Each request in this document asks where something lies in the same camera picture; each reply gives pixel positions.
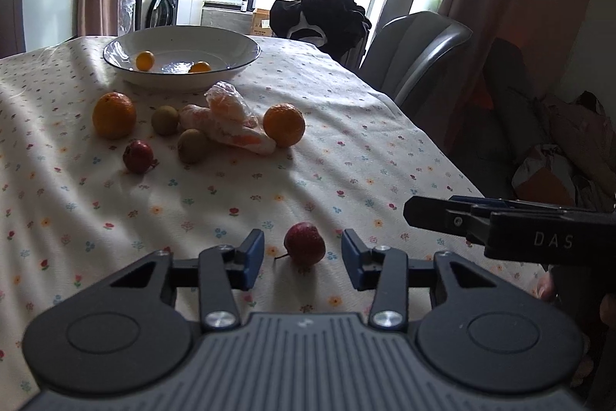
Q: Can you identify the brown kiwi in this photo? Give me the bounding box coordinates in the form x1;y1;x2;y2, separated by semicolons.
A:
151;105;180;137
177;128;209;164

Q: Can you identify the person's right hand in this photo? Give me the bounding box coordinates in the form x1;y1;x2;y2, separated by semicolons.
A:
535;271;560;302

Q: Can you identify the floral tablecloth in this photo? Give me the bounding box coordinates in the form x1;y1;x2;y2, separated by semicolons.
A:
0;34;549;397

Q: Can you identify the cardboard box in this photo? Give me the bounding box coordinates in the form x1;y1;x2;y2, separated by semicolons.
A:
250;8;276;37

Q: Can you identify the clear plastic bag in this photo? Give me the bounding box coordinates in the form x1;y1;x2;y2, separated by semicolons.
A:
117;0;136;37

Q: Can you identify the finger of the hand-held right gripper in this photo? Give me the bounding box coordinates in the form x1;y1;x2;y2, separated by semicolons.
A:
403;196;492;244
447;194;518;206

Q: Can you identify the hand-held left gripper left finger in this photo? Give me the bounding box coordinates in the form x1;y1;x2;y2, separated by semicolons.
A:
110;228;265;330

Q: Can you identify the grey chair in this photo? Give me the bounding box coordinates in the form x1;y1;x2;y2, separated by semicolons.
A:
358;11;475;116

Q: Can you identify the dark sofa cushion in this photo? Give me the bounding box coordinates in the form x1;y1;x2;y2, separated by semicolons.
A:
445;38;554;200

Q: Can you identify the white bowl with dark rim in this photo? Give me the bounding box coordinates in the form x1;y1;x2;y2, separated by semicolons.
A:
102;26;261;93

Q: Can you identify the large orange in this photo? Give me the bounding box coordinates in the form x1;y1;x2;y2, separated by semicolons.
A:
263;103;306;148
92;92;137;140

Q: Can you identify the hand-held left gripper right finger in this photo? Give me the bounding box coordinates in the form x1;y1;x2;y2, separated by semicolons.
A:
341;228;501;329

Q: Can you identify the small red apple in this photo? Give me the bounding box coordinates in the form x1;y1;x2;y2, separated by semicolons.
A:
274;221;326;268
122;140;159;175

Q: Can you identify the black clothing pile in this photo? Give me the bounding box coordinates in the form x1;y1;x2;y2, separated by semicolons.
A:
269;0;372;61

